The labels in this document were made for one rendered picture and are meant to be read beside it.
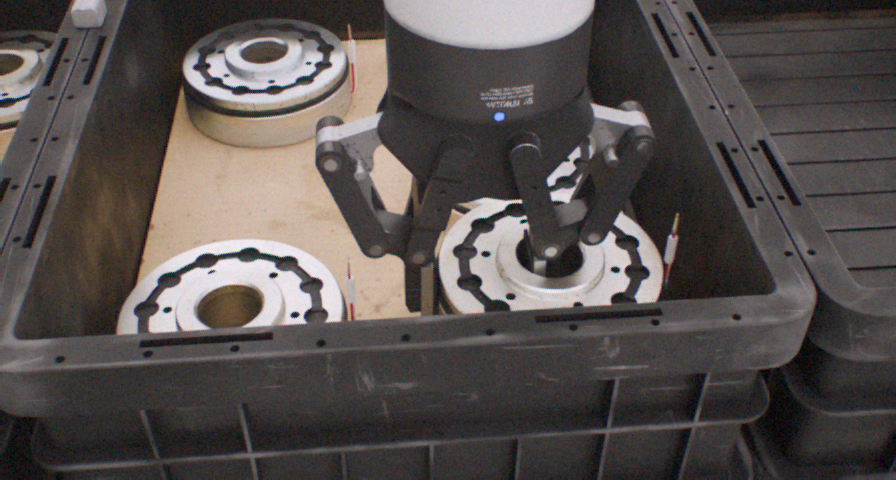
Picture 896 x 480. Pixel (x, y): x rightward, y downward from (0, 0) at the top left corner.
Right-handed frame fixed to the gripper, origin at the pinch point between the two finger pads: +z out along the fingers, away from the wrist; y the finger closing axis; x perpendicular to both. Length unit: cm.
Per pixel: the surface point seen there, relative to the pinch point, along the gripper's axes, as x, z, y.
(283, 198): 12.0, 4.2, -9.8
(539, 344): -9.0, -5.5, 0.9
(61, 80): 9.2, -5.8, -18.9
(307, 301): 0.4, 1.0, -7.8
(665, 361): -9.0, -4.2, 5.6
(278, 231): 9.1, 4.2, -9.9
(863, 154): 13.4, 4.4, 24.8
